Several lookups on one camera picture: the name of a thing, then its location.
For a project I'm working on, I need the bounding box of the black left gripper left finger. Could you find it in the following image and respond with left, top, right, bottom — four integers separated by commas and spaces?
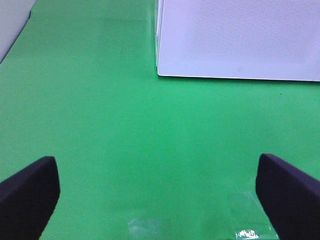
0, 156, 61, 240

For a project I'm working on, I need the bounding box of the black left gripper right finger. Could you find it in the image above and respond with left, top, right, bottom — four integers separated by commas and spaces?
255, 153, 320, 240

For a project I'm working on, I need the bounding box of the white microwave oven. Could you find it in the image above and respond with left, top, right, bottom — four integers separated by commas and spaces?
152, 0, 320, 83

